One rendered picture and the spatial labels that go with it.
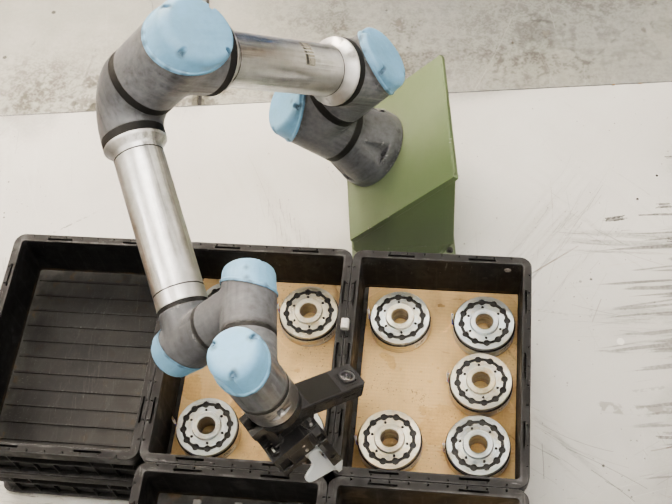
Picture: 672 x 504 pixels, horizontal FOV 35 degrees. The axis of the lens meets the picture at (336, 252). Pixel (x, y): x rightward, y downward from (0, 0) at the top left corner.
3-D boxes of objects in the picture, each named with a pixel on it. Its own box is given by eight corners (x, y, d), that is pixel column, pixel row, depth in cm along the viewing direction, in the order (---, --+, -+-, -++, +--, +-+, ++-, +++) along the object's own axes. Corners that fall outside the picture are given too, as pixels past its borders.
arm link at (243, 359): (261, 313, 133) (261, 374, 128) (290, 353, 142) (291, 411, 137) (203, 324, 135) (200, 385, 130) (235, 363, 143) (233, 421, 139)
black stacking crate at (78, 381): (38, 267, 199) (18, 235, 190) (193, 275, 196) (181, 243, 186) (-19, 472, 179) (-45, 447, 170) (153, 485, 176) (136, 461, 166)
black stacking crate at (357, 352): (358, 284, 192) (354, 251, 182) (525, 293, 189) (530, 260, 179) (336, 498, 172) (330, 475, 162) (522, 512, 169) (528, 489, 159)
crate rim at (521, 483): (354, 256, 184) (353, 249, 182) (530, 264, 181) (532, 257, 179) (330, 480, 164) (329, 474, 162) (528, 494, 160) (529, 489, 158)
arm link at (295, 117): (313, 120, 204) (257, 91, 196) (361, 83, 196) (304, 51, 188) (316, 171, 198) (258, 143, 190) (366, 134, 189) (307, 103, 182)
